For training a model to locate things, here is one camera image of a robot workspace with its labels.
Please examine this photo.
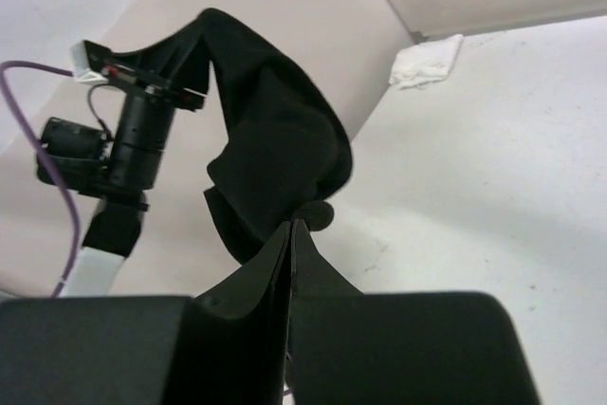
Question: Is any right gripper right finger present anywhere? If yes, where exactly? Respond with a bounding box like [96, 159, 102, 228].
[288, 220, 363, 404]

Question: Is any black tank top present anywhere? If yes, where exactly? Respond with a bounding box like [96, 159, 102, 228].
[198, 9, 353, 265]

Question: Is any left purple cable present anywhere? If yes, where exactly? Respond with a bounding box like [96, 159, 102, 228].
[0, 60, 82, 300]

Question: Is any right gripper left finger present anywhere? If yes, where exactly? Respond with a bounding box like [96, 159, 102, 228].
[196, 222, 290, 404]

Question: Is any white folded cloth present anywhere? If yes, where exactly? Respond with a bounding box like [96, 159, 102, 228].
[388, 34, 465, 89]

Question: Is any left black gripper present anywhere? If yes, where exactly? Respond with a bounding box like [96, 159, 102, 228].
[40, 20, 210, 196]

